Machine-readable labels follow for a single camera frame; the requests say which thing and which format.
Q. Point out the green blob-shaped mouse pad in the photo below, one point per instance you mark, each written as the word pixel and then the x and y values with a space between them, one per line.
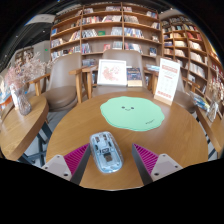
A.
pixel 133 115

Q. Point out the clear vase with pale flowers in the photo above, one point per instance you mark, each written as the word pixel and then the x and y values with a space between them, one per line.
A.
pixel 212 113

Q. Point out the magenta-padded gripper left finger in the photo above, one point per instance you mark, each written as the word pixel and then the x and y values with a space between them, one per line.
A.
pixel 76 158

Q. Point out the wide wooden bookshelf unit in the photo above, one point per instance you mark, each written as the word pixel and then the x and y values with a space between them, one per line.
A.
pixel 106 26

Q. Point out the colourful magazine stack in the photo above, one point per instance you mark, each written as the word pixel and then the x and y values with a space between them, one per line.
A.
pixel 201 101

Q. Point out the brown padded wooden armchair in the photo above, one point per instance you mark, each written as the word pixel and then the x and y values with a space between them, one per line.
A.
pixel 183 98
pixel 65 76
pixel 133 58

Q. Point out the glass vase with dried flowers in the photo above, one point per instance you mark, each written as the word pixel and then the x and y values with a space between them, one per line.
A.
pixel 23 105

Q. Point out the blue book stack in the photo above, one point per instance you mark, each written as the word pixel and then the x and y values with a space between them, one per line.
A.
pixel 152 68

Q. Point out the curved wooden bookshelf unit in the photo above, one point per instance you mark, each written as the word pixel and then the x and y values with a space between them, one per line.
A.
pixel 193 56

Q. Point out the distant wooden shelf unit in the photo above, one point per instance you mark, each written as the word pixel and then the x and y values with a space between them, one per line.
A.
pixel 24 53

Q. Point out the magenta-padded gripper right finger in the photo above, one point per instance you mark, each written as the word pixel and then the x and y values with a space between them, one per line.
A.
pixel 146 158

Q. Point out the white red sign stand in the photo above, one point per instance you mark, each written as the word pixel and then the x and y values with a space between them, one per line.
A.
pixel 166 80

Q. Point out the dark cover book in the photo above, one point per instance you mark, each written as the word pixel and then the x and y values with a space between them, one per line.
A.
pixel 134 76

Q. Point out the transparent computer mouse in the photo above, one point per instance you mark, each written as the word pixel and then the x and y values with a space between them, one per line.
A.
pixel 106 153

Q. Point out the white hanging ceiling panel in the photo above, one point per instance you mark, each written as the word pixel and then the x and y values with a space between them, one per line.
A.
pixel 40 18

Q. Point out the white framed red picture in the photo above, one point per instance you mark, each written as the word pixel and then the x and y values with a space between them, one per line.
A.
pixel 111 72

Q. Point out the small white table sign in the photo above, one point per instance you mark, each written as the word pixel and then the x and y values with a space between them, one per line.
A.
pixel 14 98

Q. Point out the round wooden side table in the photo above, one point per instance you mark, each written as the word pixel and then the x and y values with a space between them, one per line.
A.
pixel 20 133
pixel 215 133

